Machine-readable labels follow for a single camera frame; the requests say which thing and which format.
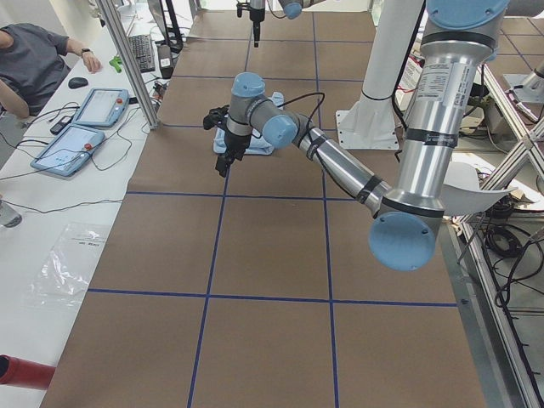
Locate black keyboard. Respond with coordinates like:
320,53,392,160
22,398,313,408
127,34,156,72

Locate black mobile phone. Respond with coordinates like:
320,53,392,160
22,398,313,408
49,116,72,135

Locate red cylinder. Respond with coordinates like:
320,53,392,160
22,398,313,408
1,354,56,390

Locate blue teach pendant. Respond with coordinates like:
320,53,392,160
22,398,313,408
31,124,105,178
72,88,129,128

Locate clear water bottle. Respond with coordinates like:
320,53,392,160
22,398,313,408
0,196,22,228

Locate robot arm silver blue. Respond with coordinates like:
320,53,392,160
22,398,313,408
203,1,508,271
236,0,320,48

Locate green plastic object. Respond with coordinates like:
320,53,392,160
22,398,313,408
109,55,122,73

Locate seated person grey shirt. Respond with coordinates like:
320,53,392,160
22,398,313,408
0,23,104,118

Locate upper blue teach pendant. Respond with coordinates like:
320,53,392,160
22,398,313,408
72,88,129,128

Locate light blue button shirt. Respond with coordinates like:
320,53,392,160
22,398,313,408
212,91,285,156

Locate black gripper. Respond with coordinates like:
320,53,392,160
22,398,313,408
215,131,249,177
249,6,264,47

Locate coiled black cables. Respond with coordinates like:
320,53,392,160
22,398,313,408
484,224,528,258

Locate aluminium frame post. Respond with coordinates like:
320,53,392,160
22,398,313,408
96,0,159,130

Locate black computer mouse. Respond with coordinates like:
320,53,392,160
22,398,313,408
68,76,88,89

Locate white pillar with base plate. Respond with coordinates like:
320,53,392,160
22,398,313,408
337,0,425,150

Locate clear plastic bag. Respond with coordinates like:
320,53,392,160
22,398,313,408
24,223,111,309

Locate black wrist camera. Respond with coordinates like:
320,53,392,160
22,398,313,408
202,105,230,130
236,1,250,18

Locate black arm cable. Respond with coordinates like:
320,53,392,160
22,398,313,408
250,92,324,141

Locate lower blue teach pendant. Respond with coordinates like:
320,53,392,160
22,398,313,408
31,124,105,178

